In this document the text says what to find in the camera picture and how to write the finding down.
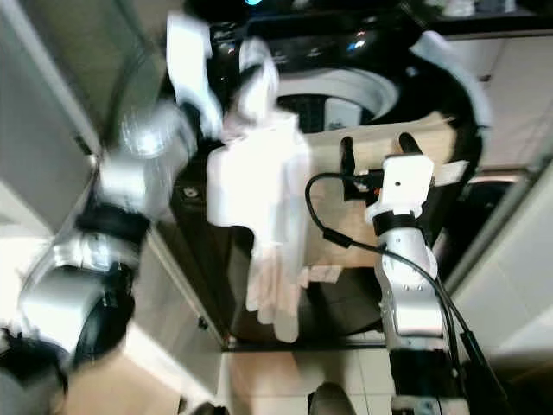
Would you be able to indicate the cream white garment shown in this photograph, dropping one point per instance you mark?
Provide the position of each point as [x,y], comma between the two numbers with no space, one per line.
[255,190]

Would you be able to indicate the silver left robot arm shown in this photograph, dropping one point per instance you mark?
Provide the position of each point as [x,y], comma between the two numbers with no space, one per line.
[69,303]

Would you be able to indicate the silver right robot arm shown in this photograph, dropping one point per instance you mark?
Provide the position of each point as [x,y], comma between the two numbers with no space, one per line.
[406,294]

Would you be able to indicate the black top-load washing machine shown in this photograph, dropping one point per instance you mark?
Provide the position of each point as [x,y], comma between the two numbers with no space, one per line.
[354,52]

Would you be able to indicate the dark right robot foot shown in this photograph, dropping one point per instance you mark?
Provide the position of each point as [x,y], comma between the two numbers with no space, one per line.
[330,401]

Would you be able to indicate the dark robot foot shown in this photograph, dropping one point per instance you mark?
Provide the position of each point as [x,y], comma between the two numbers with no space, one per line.
[209,409]
[330,401]

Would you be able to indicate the dark left robot foot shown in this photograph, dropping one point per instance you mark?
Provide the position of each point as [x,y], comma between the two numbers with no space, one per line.
[209,409]

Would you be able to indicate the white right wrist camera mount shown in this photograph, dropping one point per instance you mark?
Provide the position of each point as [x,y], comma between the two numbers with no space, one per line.
[402,181]

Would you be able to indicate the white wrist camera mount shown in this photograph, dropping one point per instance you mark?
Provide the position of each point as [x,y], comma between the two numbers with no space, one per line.
[190,60]
[402,181]

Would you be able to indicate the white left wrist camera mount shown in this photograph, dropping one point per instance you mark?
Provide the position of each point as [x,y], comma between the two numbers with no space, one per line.
[190,60]

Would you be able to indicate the grey aluminium door frame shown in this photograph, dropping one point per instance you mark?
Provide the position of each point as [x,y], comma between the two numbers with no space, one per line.
[39,95]

